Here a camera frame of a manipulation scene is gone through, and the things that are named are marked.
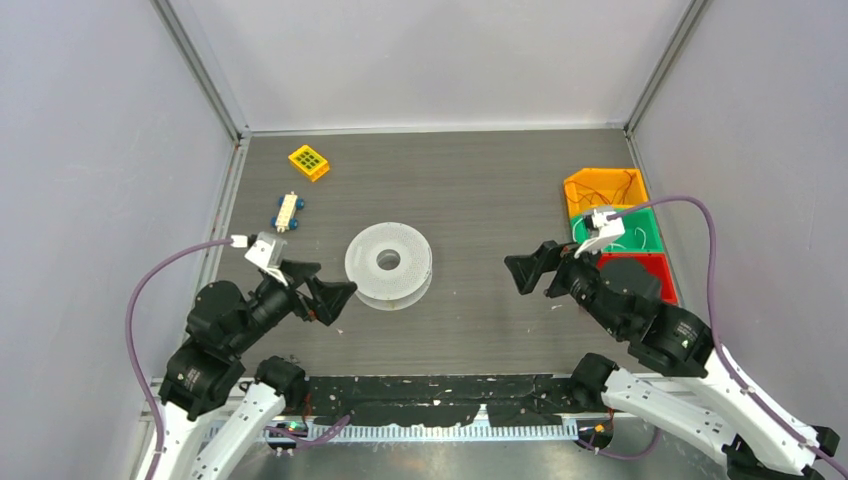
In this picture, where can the red bin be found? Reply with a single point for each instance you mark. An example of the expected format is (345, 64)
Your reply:
(662, 272)

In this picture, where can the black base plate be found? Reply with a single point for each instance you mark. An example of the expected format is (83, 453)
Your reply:
(436, 401)

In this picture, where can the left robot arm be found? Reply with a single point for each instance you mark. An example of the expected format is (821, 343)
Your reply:
(222, 325)

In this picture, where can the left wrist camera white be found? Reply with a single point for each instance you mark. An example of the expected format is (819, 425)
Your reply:
(265, 251)

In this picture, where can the translucent white spool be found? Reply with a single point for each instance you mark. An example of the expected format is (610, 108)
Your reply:
(392, 265)

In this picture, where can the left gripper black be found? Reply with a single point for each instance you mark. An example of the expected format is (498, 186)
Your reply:
(331, 295)

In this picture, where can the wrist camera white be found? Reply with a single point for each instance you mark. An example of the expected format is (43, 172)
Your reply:
(265, 251)
(604, 229)

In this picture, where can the green bin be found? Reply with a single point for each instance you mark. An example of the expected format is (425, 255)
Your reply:
(642, 234)

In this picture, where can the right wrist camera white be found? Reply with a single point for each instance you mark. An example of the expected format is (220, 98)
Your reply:
(604, 229)

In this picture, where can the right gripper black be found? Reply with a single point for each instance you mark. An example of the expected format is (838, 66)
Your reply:
(524, 269)

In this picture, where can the yellow block green studs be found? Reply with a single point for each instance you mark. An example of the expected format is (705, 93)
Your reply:
(309, 163)

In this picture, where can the white toy car blue wheels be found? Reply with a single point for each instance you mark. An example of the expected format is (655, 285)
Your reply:
(285, 220)

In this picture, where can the orange bin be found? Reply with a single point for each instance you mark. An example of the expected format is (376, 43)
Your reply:
(592, 187)

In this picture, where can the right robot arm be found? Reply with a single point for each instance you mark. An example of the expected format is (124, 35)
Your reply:
(735, 424)

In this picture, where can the aluminium rail front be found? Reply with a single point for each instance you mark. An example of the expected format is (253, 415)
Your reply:
(590, 429)

